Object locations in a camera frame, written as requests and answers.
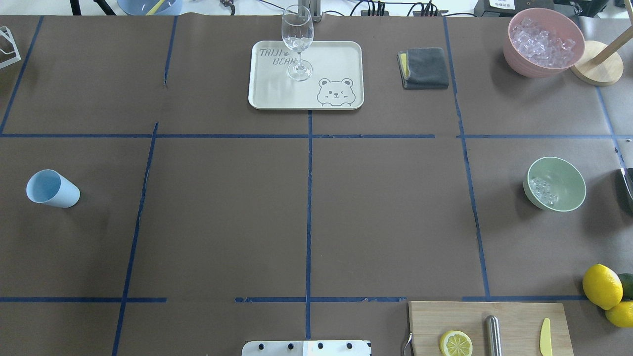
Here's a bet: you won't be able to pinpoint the light blue plastic cup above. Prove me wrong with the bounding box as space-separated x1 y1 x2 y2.
26 169 81 208

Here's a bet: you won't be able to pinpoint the round wooden stand base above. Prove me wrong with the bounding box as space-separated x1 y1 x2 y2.
571 26 633 86

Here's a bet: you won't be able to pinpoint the pink bowl with ice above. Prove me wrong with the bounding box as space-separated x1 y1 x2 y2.
503 7 585 78

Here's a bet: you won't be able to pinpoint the grey and yellow cloth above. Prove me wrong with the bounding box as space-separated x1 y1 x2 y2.
397 47 449 89

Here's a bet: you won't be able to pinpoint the yellow lemon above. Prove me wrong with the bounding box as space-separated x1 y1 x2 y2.
583 264 623 311
604 301 633 328

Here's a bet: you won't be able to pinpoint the lemon half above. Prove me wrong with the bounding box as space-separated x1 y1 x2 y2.
439 330 473 356

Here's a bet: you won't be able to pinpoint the ice cubes in green bowl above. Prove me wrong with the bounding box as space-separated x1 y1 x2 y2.
528 177 558 206

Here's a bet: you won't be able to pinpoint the wooden cutting board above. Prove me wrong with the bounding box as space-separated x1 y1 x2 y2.
407 301 575 356

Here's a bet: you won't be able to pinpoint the cream bear serving tray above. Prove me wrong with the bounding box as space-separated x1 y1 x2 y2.
248 41 364 110

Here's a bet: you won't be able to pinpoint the white wire cup rack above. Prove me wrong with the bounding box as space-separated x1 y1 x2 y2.
0 26 22 68

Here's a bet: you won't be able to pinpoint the black camera tripod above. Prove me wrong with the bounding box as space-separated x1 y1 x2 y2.
69 0 117 16

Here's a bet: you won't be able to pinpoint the aluminium frame post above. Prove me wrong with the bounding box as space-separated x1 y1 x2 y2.
298 0 322 22

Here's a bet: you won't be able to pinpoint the green ceramic bowl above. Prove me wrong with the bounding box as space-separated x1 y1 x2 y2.
522 156 587 212

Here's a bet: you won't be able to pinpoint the green lime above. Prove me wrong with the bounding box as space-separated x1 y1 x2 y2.
618 273 633 301

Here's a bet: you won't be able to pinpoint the yellow plastic knife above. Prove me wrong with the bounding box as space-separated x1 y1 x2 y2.
540 317 552 356

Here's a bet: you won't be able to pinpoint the clear wine glass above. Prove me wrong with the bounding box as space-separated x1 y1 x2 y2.
281 4 314 82

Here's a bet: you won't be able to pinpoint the yellow plastic fork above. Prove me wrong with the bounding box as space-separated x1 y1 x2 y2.
145 0 165 16

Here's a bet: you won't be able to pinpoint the silver metal ice scoop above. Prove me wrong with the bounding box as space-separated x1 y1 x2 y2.
619 167 633 202

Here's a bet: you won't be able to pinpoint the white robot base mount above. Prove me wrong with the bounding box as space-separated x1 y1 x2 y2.
241 340 372 356

